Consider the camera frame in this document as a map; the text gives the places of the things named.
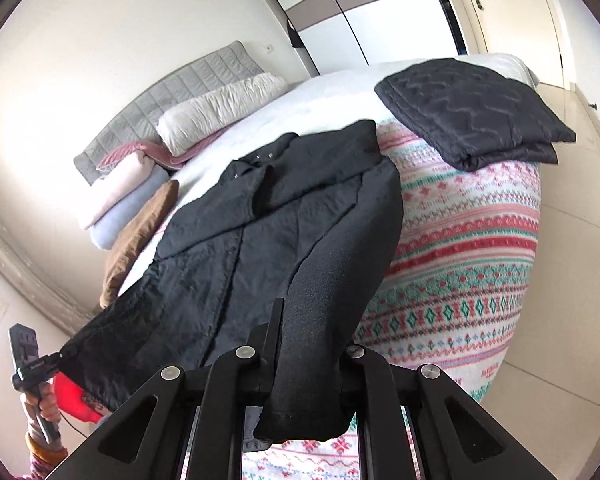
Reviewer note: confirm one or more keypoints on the person's left hand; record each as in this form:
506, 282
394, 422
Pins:
47, 402

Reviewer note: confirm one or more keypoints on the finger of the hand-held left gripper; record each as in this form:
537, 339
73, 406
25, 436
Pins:
60, 357

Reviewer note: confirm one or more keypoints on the brown cushion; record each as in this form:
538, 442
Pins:
135, 240

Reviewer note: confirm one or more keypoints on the white and grey wardrobe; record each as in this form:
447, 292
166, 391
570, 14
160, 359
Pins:
380, 25

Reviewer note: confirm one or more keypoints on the black coat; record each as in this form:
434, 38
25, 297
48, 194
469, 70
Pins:
280, 220

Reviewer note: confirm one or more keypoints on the cream door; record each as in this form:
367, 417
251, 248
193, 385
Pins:
515, 10

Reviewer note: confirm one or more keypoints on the person's left forearm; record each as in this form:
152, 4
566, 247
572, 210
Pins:
40, 457

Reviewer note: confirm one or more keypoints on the white pillow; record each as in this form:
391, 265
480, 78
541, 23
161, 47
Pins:
215, 110

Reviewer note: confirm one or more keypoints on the pink quilt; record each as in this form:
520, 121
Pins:
130, 152

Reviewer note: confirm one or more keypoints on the grey quilted headboard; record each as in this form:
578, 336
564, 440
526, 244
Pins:
155, 95

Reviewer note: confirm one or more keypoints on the cream folded blanket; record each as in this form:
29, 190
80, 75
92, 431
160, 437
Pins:
115, 185

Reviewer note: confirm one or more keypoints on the black quilted folded jacket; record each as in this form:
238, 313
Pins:
470, 105

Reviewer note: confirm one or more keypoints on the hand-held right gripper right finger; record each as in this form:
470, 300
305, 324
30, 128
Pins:
375, 375

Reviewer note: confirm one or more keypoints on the red stool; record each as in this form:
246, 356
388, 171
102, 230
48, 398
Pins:
77, 397

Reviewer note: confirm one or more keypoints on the blue-grey folded blanket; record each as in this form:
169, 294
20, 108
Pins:
120, 220

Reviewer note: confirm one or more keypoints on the patterned knit bed blanket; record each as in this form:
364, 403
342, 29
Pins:
455, 270

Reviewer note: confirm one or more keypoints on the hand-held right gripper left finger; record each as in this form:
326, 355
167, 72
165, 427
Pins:
267, 355

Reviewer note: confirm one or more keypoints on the white bed sheet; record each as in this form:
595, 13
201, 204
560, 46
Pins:
320, 105

